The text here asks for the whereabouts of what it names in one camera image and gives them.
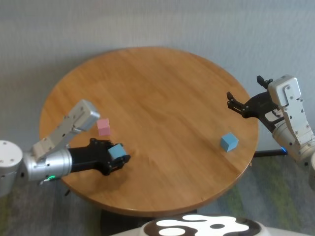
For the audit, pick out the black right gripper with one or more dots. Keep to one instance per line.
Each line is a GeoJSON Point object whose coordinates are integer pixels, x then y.
{"type": "Point", "coordinates": [258, 105]}

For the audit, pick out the small black stick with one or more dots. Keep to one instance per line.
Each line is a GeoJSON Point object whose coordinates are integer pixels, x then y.
{"type": "Point", "coordinates": [67, 192]}

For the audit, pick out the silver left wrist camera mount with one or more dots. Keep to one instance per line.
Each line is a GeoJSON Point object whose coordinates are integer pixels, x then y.
{"type": "Point", "coordinates": [81, 115]}

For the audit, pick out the blue cube block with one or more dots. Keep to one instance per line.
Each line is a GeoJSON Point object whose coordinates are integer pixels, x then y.
{"type": "Point", "coordinates": [229, 142]}
{"type": "Point", "coordinates": [116, 152]}

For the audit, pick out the black table base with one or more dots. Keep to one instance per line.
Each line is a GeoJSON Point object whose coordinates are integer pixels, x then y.
{"type": "Point", "coordinates": [115, 221]}

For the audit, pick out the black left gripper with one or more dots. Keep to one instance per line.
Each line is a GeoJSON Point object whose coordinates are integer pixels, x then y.
{"type": "Point", "coordinates": [88, 158]}

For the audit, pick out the pink cube block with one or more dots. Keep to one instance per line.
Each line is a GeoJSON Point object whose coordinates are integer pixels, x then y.
{"type": "Point", "coordinates": [103, 127]}

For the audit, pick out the white robot torso brown pattern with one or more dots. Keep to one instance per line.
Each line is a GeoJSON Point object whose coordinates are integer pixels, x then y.
{"type": "Point", "coordinates": [201, 221]}

